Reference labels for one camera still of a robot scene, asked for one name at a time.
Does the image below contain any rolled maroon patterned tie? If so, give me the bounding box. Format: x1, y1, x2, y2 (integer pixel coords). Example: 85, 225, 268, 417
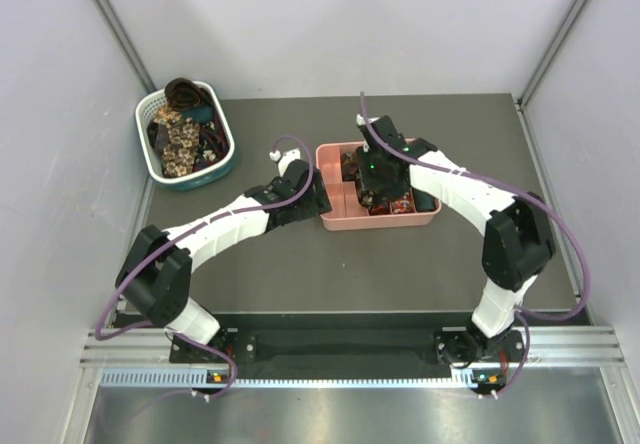
340, 151, 359, 182

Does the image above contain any purple cable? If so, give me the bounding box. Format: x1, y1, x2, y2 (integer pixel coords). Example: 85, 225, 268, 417
93, 135, 317, 404
359, 91, 592, 399

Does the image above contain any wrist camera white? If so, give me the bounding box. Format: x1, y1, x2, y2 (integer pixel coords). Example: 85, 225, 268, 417
269, 148, 301, 177
356, 114, 378, 152

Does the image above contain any black gold floral tie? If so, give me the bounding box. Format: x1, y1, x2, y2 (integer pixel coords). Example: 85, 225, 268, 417
359, 191, 398, 210

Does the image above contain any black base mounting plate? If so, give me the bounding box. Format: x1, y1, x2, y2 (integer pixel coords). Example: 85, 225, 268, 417
173, 312, 516, 369

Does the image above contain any rolled red multicolour tie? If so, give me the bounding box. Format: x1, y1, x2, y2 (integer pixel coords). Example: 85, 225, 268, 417
389, 191, 415, 214

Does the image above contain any brown patterned tie in basket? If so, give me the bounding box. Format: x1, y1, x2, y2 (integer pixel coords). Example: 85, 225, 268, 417
164, 78, 214, 111

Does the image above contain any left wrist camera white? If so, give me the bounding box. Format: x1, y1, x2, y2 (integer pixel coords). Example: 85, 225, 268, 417
269, 148, 301, 177

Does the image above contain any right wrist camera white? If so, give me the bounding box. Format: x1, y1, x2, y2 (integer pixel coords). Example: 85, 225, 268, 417
356, 114, 378, 152

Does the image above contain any aluminium frame rail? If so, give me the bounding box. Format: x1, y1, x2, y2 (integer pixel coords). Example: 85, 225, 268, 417
80, 326, 626, 391

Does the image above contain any teal white laundry basket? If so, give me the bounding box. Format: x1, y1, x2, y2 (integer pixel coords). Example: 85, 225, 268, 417
134, 78, 236, 191

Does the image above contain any dark grey table mat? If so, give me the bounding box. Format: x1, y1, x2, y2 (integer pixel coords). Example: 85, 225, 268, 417
113, 92, 594, 315

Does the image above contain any rolled orange navy striped tie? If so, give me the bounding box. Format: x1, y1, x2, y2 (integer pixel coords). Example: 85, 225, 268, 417
368, 203, 391, 216

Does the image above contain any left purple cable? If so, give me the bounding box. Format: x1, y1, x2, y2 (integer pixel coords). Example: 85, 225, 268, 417
93, 135, 317, 404

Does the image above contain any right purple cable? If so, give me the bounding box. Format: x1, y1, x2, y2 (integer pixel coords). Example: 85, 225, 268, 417
359, 91, 592, 399

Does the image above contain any pink divided organizer box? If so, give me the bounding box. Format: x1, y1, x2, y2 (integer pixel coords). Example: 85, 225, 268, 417
315, 141, 442, 231

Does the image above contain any rolled dark teal tie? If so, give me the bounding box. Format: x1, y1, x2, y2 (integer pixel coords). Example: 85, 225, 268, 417
413, 190, 438, 213

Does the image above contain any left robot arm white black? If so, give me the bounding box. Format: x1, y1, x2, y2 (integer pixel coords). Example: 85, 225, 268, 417
116, 158, 331, 361

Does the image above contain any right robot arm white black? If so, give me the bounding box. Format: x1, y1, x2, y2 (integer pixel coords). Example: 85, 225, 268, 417
356, 115, 555, 360

